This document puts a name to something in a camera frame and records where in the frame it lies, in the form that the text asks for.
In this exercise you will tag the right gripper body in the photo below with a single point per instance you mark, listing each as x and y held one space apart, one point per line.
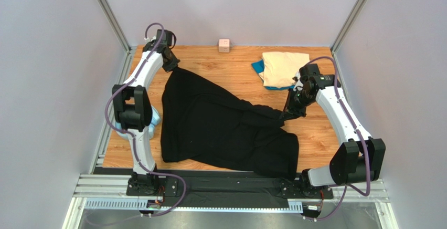
294 104

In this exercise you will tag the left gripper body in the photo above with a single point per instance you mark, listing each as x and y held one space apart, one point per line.
170 64

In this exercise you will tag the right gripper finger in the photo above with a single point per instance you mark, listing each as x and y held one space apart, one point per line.
286 106
291 116

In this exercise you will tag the light blue headphones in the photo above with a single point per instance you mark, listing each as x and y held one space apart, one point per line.
156 119

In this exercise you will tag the black t shirt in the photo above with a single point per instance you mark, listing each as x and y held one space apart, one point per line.
204 122

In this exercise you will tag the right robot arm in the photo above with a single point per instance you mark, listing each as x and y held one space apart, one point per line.
359 157

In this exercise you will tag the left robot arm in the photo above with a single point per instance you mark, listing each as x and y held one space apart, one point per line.
133 109

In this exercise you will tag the cream folded t shirt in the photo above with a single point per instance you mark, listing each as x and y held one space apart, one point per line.
281 67

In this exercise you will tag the blue folded t shirt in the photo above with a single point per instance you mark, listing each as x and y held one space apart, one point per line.
258 67

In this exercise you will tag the small beige cube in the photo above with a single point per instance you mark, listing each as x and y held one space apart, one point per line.
224 45

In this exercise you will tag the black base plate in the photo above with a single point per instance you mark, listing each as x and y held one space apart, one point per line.
224 189

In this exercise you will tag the aluminium frame rail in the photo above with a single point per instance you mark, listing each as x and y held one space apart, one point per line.
99 202

